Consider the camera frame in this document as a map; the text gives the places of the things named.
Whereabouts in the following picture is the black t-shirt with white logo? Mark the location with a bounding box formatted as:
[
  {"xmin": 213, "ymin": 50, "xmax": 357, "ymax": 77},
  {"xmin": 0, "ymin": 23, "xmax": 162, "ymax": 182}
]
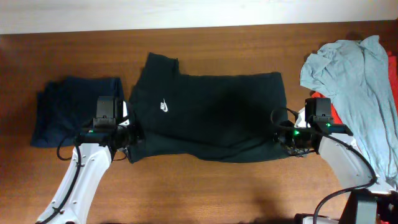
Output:
[{"xmin": 128, "ymin": 53, "xmax": 287, "ymax": 163}]

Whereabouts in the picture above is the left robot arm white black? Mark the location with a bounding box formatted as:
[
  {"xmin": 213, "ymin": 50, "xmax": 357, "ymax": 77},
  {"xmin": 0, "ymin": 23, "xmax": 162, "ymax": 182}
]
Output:
[{"xmin": 36, "ymin": 96, "xmax": 137, "ymax": 223}]

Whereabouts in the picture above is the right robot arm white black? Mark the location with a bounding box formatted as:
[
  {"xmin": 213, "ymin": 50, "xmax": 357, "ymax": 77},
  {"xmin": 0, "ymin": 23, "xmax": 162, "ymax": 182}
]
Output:
[{"xmin": 270, "ymin": 98, "xmax": 397, "ymax": 224}]

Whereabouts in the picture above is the folded navy blue garment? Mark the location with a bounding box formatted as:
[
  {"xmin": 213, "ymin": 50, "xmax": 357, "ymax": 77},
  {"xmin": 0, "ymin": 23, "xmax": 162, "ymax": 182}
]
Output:
[{"xmin": 30, "ymin": 77, "xmax": 124, "ymax": 148}]

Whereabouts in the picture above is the grey t-shirt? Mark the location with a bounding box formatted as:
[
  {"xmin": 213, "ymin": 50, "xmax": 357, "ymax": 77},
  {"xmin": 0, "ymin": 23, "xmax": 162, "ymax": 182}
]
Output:
[{"xmin": 300, "ymin": 35, "xmax": 397, "ymax": 187}]

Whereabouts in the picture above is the red garment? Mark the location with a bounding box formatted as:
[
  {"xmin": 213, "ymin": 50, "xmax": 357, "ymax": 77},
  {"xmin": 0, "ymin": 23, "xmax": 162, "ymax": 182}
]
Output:
[{"xmin": 310, "ymin": 51, "xmax": 398, "ymax": 125}]

